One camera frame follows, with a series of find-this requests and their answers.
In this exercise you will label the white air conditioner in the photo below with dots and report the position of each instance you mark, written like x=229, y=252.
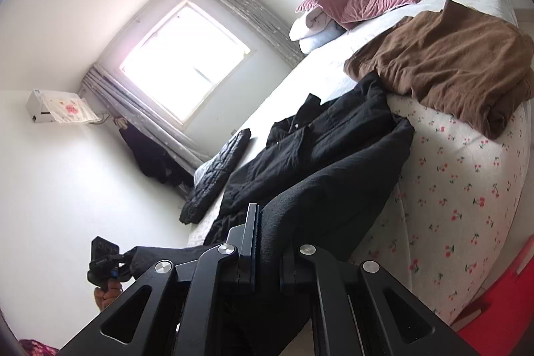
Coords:
x=58, y=105

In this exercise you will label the white pillow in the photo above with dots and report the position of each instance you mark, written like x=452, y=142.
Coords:
x=304, y=28

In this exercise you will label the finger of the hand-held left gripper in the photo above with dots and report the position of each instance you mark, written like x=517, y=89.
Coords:
x=117, y=261

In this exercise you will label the grey patterned curtain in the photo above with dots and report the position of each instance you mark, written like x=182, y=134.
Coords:
x=137, y=118
x=250, y=10

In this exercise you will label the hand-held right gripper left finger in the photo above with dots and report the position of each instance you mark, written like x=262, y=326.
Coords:
x=252, y=231

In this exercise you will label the bed with cherry print sheet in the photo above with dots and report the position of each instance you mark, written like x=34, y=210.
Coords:
x=459, y=193

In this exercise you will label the black padded jacket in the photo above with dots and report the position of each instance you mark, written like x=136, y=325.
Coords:
x=317, y=156

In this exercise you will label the maroon patterned cloth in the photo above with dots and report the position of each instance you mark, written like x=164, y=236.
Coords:
x=37, y=348

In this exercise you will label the black quilted puffer jacket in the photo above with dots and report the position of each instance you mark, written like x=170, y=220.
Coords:
x=217, y=176

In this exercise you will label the dark hanging clothes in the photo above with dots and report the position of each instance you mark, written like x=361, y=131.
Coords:
x=150, y=156

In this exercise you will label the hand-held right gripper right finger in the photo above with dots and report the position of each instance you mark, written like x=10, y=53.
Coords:
x=333, y=285

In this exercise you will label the window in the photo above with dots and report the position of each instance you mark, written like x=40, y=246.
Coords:
x=183, y=60

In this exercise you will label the brown garment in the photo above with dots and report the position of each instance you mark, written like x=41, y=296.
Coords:
x=450, y=64

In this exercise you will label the pale blue pillow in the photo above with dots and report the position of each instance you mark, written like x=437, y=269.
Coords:
x=325, y=39

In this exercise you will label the red foam floor mat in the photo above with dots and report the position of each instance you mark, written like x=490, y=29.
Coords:
x=500, y=306

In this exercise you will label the person's left hand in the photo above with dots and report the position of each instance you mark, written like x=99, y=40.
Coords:
x=106, y=297

